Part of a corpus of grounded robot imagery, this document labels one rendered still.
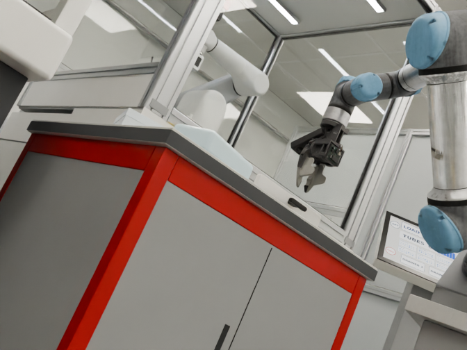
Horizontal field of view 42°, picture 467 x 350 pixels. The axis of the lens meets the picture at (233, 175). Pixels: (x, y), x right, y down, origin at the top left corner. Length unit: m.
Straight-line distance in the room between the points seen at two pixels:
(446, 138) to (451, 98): 0.09
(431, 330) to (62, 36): 1.04
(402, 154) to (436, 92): 2.42
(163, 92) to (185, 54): 0.13
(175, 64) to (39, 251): 0.74
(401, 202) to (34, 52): 2.77
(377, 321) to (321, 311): 2.19
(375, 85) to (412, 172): 2.05
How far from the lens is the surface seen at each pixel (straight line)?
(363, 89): 1.69
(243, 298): 1.10
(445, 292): 1.55
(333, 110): 1.78
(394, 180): 3.74
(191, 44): 1.71
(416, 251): 2.43
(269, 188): 1.68
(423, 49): 1.37
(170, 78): 1.66
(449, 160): 1.41
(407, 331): 2.42
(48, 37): 1.24
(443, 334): 1.52
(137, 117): 1.16
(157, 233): 0.96
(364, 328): 3.48
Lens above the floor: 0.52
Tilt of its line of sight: 13 degrees up
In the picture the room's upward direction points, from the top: 24 degrees clockwise
